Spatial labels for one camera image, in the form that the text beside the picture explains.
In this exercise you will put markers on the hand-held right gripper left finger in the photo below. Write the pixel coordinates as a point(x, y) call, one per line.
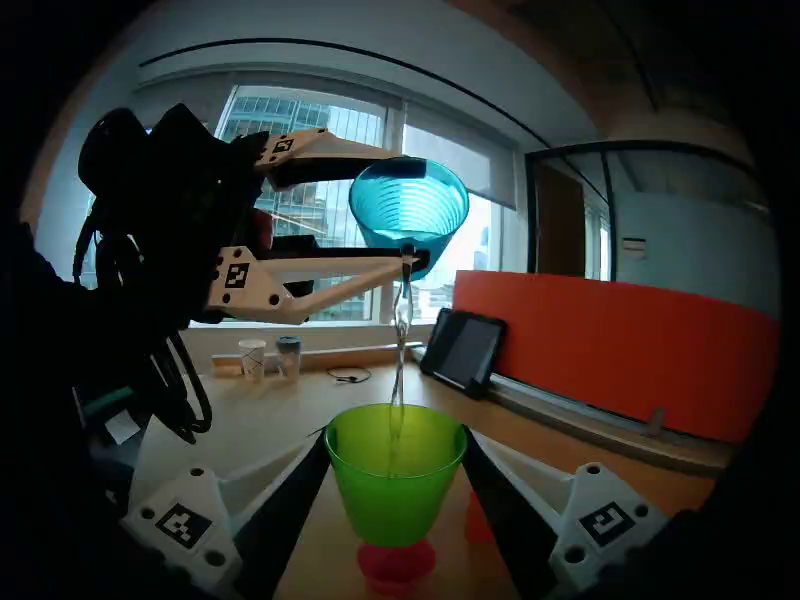
point(187, 494)

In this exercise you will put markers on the black tablet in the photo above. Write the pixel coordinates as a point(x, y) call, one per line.
point(465, 350)

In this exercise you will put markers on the blue plastic cup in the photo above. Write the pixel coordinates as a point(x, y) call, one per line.
point(412, 200)

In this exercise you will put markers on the white paper cup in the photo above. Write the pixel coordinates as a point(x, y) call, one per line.
point(252, 359)

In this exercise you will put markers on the red plastic cup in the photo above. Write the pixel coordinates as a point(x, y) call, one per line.
point(395, 565)

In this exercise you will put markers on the glass jar with dark lid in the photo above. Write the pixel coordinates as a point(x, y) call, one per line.
point(289, 357)

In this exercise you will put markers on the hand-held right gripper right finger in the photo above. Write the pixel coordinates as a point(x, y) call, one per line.
point(615, 500)

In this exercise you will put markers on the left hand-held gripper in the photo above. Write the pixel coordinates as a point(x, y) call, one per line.
point(162, 200)

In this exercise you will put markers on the red desk screen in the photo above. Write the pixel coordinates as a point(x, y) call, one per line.
point(625, 350)

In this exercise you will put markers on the green plastic cup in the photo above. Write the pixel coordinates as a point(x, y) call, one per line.
point(394, 487)

